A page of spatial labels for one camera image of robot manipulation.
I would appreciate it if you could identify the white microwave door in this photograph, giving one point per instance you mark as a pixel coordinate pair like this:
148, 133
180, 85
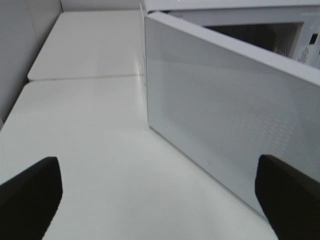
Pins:
224, 102

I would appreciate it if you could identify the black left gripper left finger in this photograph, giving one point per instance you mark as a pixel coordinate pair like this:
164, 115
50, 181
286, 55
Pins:
30, 200

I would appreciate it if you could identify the white microwave oven body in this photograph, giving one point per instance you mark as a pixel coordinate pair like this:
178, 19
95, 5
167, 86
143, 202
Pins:
290, 28

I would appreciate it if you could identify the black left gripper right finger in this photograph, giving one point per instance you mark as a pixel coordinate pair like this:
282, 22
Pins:
290, 200

